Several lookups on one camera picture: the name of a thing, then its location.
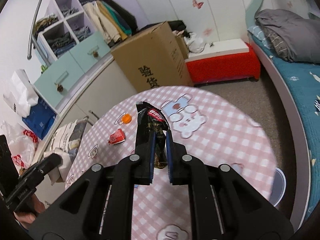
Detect red small wrapper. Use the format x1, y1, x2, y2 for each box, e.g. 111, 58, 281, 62
108, 128, 126, 145

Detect orange plastic cap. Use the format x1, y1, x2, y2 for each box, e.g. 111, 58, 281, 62
121, 114, 132, 124

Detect black snack wrapper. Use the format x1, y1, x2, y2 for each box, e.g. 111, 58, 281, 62
136, 101, 170, 169

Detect light blue trash bin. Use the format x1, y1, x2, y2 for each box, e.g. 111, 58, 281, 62
269, 167, 286, 207

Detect person's left hand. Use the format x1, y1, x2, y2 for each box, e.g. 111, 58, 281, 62
14, 194, 46, 230

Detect white red plastic bag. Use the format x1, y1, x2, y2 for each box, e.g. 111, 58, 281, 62
1, 121, 39, 169

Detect blue shopping bag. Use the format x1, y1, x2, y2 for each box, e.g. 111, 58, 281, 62
22, 97, 56, 140

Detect pink checkered tablecloth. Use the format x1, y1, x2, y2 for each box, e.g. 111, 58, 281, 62
81, 86, 277, 239

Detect white paper bag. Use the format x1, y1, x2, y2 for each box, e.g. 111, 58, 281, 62
3, 69, 39, 118

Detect white low cabinet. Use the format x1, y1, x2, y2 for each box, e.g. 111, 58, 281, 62
32, 55, 138, 201

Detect red bedside bench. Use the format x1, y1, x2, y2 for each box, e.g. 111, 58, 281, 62
186, 44, 261, 85

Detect teal quilted bed mattress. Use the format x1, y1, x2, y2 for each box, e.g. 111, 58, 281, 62
247, 25, 319, 221

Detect large brown cardboard box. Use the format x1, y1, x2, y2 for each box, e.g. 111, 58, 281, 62
111, 22, 194, 92

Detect white cubby shelf unit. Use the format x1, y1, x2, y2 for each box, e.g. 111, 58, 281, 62
29, 0, 113, 113

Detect white plastic bag on bench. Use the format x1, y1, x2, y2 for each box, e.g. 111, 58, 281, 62
184, 33, 206, 54

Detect grey folded blanket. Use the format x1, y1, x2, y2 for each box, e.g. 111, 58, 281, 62
255, 9, 319, 64

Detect hanging clothes on rack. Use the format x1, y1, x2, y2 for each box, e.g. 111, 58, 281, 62
82, 0, 136, 47

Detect chrome clothes rail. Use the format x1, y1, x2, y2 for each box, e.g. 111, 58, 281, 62
26, 0, 52, 67

